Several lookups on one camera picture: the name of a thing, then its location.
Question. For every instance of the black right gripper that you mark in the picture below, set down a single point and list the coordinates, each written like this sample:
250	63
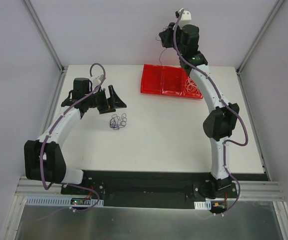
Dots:
165	36

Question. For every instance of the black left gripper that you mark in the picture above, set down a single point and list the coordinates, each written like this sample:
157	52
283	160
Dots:
105	103

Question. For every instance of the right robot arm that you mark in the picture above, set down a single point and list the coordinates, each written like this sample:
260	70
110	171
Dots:
220	122

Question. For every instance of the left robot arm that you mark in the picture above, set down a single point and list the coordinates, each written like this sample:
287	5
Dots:
43	157

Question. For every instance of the red three-compartment bin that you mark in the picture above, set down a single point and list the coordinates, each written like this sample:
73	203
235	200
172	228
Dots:
168	81

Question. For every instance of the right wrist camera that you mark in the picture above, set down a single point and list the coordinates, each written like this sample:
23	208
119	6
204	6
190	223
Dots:
183	17

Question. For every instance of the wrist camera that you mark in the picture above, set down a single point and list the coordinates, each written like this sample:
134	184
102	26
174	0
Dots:
96	80
183	17

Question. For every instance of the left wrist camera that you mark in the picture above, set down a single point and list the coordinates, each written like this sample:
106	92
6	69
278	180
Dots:
96	80

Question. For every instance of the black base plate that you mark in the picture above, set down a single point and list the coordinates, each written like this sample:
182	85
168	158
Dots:
150	189

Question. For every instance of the right aluminium frame post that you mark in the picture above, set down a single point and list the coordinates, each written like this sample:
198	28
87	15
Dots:
268	21

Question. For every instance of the aluminium frame post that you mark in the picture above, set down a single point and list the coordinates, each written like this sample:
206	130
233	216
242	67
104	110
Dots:
43	34
268	21

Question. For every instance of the left aluminium frame post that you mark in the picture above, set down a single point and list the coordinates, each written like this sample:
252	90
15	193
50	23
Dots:
43	34

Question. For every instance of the left white cable duct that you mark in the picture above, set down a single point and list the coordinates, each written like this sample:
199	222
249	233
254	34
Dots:
50	201

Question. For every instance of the white cable duct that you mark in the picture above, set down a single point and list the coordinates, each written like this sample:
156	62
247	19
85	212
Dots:
50	201
203	205

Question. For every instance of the right white cable duct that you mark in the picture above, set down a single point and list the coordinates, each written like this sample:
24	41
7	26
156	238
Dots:
203	205

